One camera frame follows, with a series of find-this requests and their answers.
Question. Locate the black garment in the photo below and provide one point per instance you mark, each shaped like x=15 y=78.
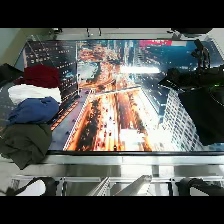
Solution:
x=7 y=74
x=206 y=113

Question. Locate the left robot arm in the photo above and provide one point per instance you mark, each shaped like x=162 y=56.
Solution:
x=46 y=185

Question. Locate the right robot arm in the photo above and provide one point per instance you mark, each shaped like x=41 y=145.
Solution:
x=199 y=186

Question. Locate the blue garment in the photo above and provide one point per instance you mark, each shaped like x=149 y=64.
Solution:
x=35 y=110

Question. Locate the red garment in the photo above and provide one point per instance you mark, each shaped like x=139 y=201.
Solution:
x=40 y=75

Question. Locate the white garment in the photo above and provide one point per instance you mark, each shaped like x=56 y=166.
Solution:
x=29 y=92

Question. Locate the olive green garment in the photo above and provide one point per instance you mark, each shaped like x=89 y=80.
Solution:
x=26 y=142

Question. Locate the silver frame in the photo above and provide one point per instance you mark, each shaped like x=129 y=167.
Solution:
x=100 y=160

